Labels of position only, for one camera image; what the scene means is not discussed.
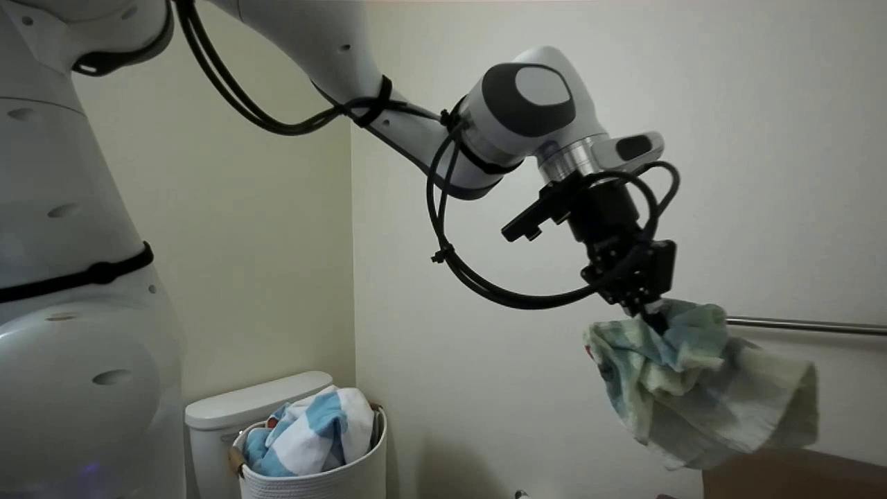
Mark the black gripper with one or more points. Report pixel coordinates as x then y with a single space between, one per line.
618 236

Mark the pale green striped towel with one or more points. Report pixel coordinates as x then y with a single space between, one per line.
701 388

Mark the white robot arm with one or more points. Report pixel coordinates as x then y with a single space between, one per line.
84 277

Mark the brown armchair couch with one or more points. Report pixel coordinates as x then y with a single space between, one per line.
792 476

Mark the white laundry basket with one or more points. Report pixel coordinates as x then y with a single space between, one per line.
334 476

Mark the white and blue towel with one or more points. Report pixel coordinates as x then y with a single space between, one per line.
309 430

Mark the white toilet tank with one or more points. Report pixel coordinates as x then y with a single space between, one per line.
221 417

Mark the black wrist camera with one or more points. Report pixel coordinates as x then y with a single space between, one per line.
536 216

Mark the metal wall grab bar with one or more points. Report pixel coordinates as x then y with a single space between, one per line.
812 324

